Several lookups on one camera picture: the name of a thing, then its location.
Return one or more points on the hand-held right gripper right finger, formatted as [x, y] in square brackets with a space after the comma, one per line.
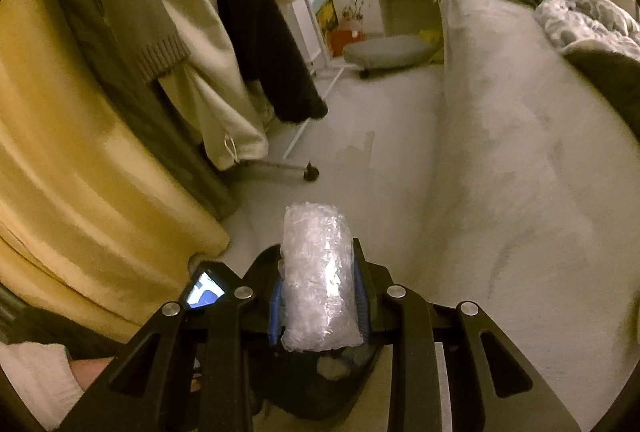
[363, 312]

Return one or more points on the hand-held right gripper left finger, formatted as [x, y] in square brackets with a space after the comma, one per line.
[274, 312]

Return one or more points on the clear plastic wrap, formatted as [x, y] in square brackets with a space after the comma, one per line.
[320, 272]

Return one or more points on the person's left forearm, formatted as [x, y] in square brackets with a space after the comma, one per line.
[45, 377]

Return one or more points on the white clothes rack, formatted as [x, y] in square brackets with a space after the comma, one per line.
[300, 137]

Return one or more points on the yellow curtain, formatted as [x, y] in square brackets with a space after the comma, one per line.
[75, 162]

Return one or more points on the grey upholstered bed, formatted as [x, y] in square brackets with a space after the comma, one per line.
[525, 162]

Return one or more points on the black hanging garment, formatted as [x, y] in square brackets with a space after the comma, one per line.
[270, 37]

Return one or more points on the grey cushioned stool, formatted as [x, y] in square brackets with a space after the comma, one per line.
[385, 52]

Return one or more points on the orange box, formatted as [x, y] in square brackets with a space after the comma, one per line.
[346, 43]

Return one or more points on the brown knit garment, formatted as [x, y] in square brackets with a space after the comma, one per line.
[120, 12]

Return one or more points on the yellow painting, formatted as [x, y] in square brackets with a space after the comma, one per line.
[326, 14]

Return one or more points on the patterned grey duvet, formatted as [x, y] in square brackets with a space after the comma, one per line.
[590, 22]

